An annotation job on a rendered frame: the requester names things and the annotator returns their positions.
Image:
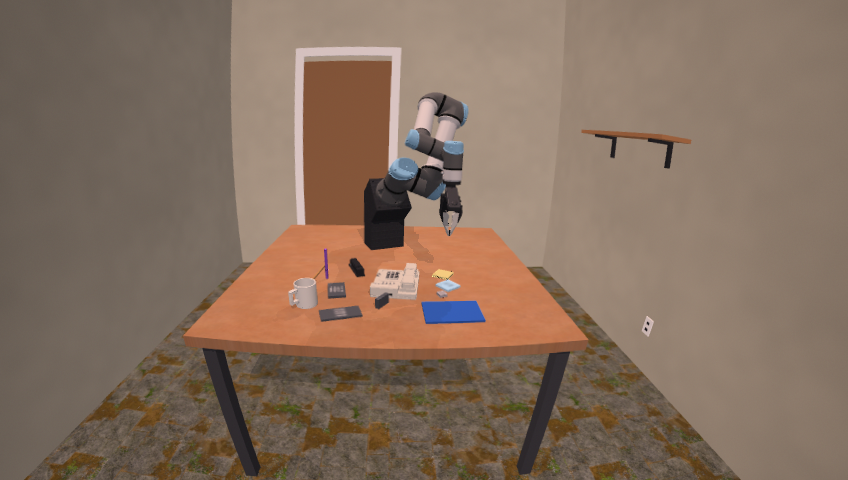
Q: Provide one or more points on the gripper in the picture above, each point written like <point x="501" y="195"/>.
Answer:
<point x="443" y="210"/>

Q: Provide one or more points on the yellow sticky note pad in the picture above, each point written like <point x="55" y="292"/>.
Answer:
<point x="442" y="274"/>

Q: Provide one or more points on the beige telephone handset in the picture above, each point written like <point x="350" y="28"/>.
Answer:
<point x="409" y="277"/>

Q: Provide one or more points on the beige desk phone body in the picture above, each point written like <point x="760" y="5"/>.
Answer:
<point x="390" y="281"/>

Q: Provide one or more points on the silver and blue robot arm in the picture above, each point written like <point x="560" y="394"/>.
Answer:
<point x="404" y="174"/>

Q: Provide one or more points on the white mug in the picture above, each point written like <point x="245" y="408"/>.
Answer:
<point x="306" y="298"/>

